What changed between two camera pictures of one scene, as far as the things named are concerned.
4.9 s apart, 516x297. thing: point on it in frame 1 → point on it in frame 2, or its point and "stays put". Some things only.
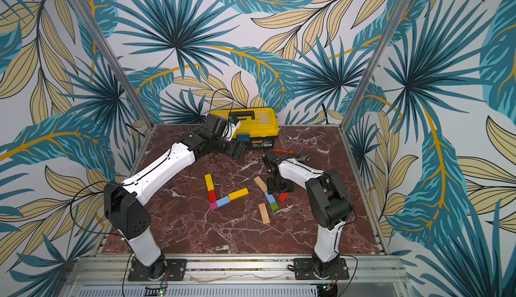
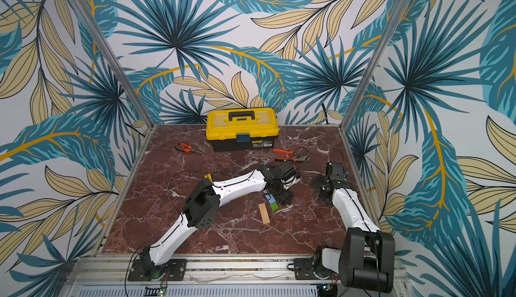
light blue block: [271, 197] stays put
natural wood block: [263, 213] stays put
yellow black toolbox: [259, 127] stays put
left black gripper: [240, 150] → [287, 198]
